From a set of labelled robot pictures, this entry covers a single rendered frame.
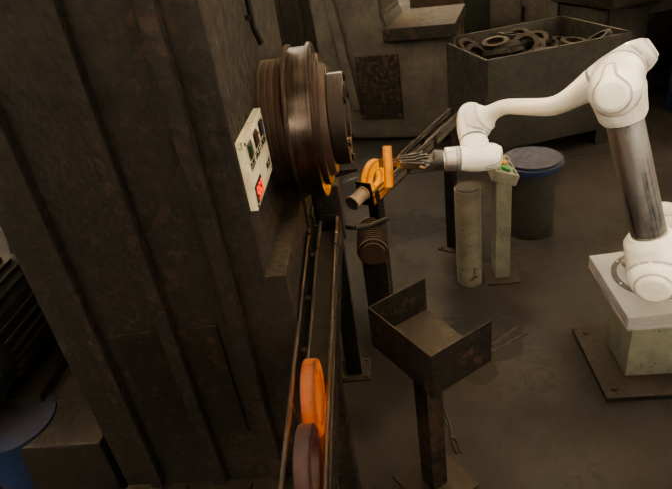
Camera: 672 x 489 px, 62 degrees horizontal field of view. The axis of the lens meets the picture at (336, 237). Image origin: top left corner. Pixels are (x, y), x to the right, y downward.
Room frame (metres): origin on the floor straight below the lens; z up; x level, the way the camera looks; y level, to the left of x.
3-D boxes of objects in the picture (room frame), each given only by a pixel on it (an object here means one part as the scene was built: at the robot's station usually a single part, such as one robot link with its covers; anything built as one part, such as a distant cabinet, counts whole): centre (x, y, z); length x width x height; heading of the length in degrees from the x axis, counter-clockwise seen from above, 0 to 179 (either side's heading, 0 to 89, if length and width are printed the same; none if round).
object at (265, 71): (1.72, 0.11, 1.12); 0.47 x 0.10 x 0.47; 173
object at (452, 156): (1.91, -0.46, 0.83); 0.09 x 0.06 x 0.09; 173
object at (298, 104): (1.71, 0.02, 1.11); 0.47 x 0.06 x 0.47; 173
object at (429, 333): (1.18, -0.21, 0.36); 0.26 x 0.20 x 0.72; 28
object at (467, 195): (2.28, -0.62, 0.26); 0.12 x 0.12 x 0.52
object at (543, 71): (3.99, -1.54, 0.39); 1.03 x 0.83 x 0.77; 98
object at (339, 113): (1.70, -0.07, 1.11); 0.28 x 0.06 x 0.28; 173
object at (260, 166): (1.38, 0.17, 1.15); 0.26 x 0.02 x 0.18; 173
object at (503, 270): (2.30, -0.79, 0.31); 0.24 x 0.16 x 0.62; 173
